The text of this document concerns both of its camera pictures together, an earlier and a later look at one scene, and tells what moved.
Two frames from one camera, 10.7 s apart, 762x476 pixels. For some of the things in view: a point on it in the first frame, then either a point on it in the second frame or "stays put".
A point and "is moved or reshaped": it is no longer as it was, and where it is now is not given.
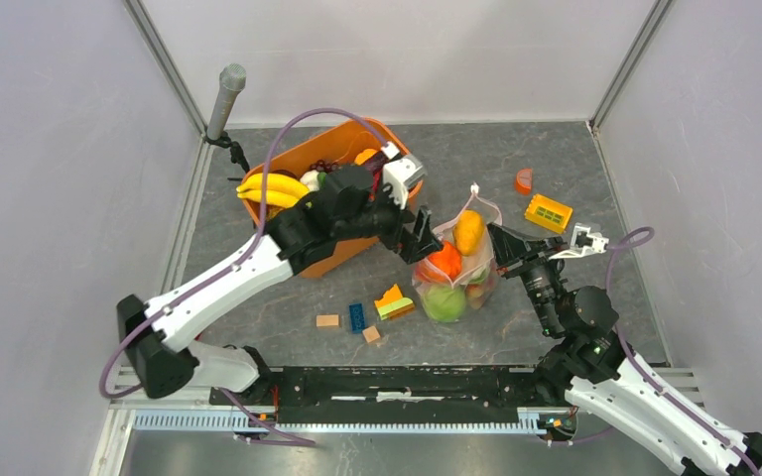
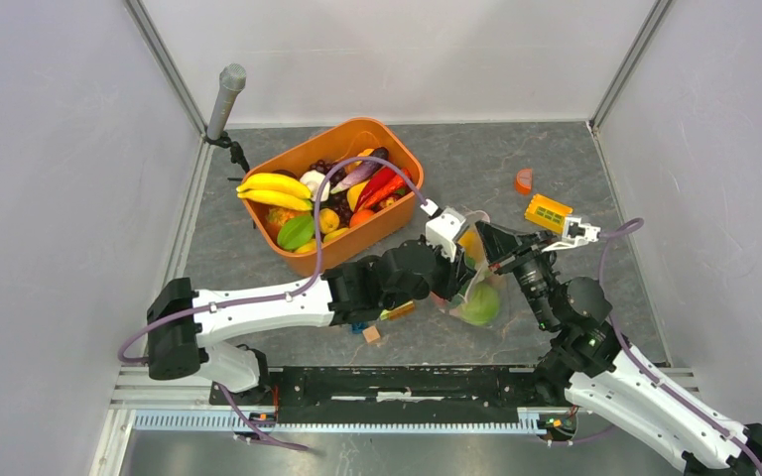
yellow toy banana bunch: [281, 190] stays put
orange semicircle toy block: [524, 181] stays put
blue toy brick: [357, 322] stays put
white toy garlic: [311, 179] stays put
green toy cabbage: [443, 302] to [482, 306]
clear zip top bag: [463, 274] is moved or reshaped
